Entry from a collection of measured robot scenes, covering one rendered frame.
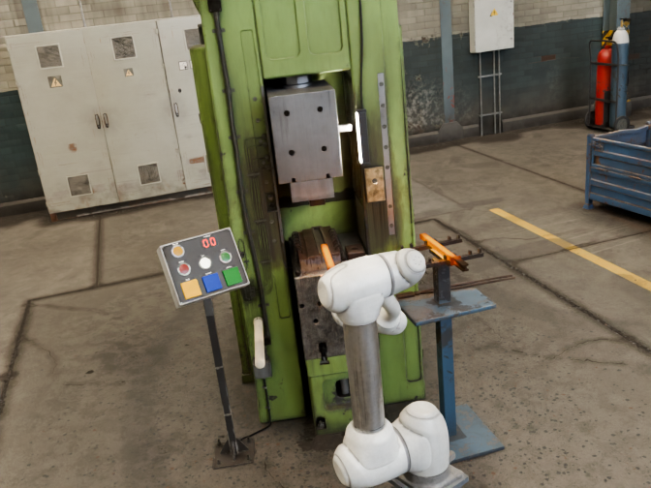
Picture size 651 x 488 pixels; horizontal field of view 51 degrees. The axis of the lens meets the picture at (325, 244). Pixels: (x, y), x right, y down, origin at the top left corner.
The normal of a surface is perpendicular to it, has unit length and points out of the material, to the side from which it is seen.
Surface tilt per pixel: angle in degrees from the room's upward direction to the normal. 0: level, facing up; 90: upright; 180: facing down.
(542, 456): 0
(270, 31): 90
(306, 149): 90
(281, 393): 90
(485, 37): 90
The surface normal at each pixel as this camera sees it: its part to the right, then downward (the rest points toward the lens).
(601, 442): -0.11, -0.93
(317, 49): 0.11, 0.33
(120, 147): 0.33, 0.29
